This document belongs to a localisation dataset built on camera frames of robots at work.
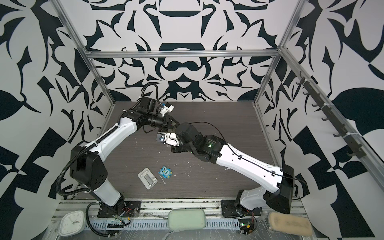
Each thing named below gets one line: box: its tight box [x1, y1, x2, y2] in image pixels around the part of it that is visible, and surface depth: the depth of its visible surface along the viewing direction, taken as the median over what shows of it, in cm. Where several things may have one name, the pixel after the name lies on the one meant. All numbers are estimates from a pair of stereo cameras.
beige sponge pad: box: [268, 212, 313, 237], surface depth 69 cm
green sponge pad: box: [167, 209, 207, 232], surface depth 70 cm
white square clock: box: [59, 210, 86, 237], surface depth 70 cm
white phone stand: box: [137, 167, 158, 190], surface depth 85 cm
